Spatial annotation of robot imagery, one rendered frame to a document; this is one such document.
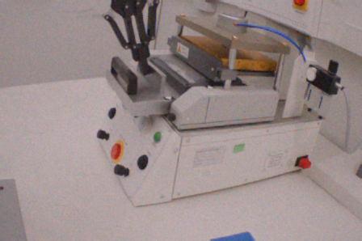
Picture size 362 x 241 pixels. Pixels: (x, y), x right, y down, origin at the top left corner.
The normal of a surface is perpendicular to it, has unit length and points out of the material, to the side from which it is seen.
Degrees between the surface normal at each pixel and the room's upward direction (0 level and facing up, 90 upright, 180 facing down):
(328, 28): 90
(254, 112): 90
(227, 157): 90
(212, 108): 90
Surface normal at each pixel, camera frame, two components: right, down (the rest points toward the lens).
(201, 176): 0.43, 0.44
